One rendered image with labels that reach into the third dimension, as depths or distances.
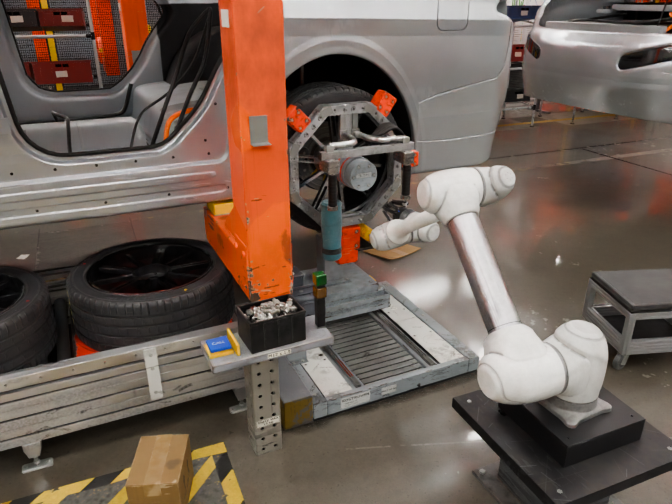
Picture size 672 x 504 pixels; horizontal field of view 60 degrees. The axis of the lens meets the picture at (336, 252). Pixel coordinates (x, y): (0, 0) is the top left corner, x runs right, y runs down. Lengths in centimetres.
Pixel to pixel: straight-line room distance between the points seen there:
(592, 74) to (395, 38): 219
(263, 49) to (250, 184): 42
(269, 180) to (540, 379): 104
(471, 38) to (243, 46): 135
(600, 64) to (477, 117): 171
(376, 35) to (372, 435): 164
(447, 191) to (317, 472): 107
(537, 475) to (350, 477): 66
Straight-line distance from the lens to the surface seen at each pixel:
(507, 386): 169
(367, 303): 290
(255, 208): 199
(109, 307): 230
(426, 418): 243
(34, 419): 230
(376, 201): 268
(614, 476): 191
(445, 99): 288
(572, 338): 180
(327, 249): 251
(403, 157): 243
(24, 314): 236
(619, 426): 196
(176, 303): 226
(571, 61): 473
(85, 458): 241
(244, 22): 188
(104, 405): 230
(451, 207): 185
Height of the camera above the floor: 153
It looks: 24 degrees down
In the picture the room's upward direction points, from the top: straight up
